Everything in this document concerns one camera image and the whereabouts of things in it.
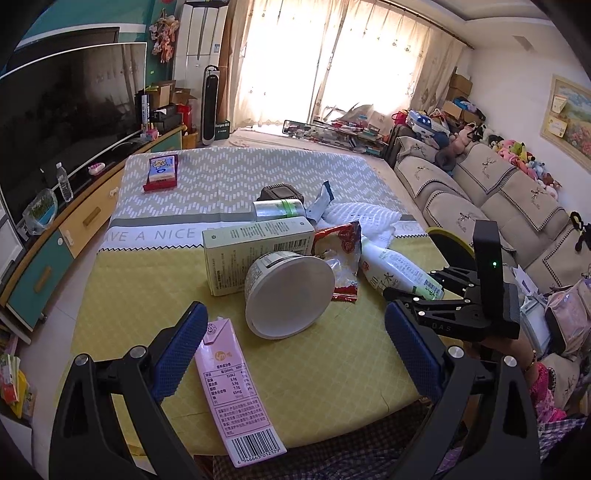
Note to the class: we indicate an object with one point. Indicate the pale green cardboard box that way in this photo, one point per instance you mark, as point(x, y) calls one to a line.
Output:
point(249, 244)

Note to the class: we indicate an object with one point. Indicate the blue box on red box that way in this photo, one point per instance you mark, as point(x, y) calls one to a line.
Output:
point(159, 186)

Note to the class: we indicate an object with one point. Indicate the framed landscape picture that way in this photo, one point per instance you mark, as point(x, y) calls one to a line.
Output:
point(570, 115)

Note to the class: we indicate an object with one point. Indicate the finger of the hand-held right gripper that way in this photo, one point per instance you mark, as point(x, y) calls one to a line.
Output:
point(443, 316)
point(455, 279)

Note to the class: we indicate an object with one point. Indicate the clear bag with greens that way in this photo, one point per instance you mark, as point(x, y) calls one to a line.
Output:
point(39, 212)

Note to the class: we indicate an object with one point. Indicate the white paper noodle bowl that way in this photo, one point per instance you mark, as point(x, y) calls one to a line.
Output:
point(291, 295)

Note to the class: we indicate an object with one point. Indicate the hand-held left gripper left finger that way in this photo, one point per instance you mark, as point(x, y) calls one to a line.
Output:
point(180, 355)

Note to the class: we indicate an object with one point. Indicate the red canister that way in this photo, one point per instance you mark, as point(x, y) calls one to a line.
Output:
point(184, 117)

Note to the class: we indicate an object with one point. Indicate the pink translucent bag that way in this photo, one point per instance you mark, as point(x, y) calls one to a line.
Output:
point(570, 318)

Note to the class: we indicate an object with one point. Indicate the brown plastic container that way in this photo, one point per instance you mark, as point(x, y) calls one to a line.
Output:
point(279, 191)

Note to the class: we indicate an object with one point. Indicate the white standing air conditioner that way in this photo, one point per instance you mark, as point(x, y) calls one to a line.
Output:
point(198, 32)

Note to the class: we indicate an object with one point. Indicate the hanging pink artificial flowers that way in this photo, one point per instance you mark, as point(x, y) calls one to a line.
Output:
point(164, 39)

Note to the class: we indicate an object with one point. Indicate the large black television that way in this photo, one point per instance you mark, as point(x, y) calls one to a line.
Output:
point(60, 120)

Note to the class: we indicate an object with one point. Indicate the pink floral clothing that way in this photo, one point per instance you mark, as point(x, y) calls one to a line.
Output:
point(547, 397)

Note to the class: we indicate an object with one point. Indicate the cluttered glass coffee table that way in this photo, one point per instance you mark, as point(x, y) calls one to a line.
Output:
point(337, 134)

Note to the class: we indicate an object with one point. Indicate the stacked brown cardboard boxes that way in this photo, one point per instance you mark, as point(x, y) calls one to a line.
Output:
point(459, 92)

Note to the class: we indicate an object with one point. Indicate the black plush toy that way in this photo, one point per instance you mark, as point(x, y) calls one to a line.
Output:
point(577, 226)

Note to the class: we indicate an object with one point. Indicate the white plastic milk bottle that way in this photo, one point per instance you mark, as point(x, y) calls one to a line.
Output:
point(397, 267)

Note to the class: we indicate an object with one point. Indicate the yellow zigzag printed tablecloth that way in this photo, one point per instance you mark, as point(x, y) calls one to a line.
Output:
point(323, 378)

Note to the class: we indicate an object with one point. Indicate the blue star patterned bag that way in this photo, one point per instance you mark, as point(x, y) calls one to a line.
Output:
point(422, 122)

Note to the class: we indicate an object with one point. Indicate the plaid cloth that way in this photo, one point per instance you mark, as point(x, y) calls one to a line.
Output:
point(351, 452)

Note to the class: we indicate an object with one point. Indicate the stack of colourful packets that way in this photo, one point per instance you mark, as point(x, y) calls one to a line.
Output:
point(16, 387)

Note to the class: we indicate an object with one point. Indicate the beige embroidered sofa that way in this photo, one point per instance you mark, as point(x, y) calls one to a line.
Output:
point(503, 198)

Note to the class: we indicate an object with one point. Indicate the pile of plush toys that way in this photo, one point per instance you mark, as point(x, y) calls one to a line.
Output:
point(526, 161)

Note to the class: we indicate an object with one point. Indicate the clear jar with green band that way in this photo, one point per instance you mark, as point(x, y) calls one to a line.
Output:
point(272, 210)

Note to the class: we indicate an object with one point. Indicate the red snack wrapper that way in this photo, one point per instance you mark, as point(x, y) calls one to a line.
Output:
point(341, 249)

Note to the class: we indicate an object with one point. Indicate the small pink toy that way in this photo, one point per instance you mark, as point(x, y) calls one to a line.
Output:
point(151, 134)

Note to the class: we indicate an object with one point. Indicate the black white tower fan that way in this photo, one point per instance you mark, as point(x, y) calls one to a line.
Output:
point(210, 106)

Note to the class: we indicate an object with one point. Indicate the open brown cardboard box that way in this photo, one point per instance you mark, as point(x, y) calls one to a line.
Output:
point(161, 94)
point(184, 97)

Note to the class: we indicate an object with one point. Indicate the clear water bottle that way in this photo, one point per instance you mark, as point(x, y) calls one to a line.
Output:
point(64, 184)

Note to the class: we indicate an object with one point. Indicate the white foam fruit net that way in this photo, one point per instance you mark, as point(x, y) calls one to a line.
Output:
point(360, 217)

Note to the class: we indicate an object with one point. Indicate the pink milk carton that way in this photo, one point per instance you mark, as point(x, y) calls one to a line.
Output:
point(231, 392)

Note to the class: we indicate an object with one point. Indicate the person's right forearm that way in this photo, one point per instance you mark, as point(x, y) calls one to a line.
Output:
point(515, 350)

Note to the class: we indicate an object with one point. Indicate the pink white small dish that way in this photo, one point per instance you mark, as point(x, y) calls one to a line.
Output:
point(97, 168)

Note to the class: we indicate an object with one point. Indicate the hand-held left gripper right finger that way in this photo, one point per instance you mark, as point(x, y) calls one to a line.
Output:
point(413, 350)

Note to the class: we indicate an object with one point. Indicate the sheer beige curtains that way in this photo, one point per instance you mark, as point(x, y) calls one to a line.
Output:
point(415, 60)

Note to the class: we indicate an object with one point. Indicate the blue silver sachet wrapper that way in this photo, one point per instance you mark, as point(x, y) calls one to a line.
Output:
point(321, 201)

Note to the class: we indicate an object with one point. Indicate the yellow rimmed black bin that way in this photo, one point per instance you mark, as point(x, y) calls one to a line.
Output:
point(445, 237)

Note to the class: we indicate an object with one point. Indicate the blue white tissue box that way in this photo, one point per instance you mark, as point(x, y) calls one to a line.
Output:
point(162, 168)

